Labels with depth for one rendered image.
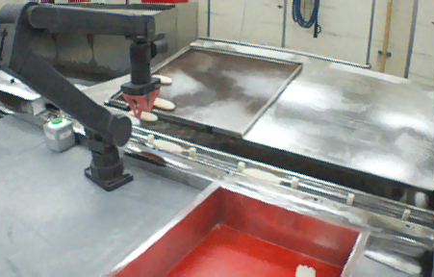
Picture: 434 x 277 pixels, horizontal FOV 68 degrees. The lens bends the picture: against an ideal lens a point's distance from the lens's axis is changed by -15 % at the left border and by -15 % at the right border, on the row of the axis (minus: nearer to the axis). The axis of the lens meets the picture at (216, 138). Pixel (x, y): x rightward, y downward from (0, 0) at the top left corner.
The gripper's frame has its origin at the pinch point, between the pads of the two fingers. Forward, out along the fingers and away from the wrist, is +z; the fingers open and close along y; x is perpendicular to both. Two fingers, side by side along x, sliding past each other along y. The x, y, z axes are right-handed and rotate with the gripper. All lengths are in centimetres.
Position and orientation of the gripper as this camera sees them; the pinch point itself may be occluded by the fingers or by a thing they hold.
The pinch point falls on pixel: (142, 113)
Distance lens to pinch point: 104.8
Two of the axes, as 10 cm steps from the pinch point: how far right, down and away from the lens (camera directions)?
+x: -8.6, -2.4, 4.5
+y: 5.1, -3.8, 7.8
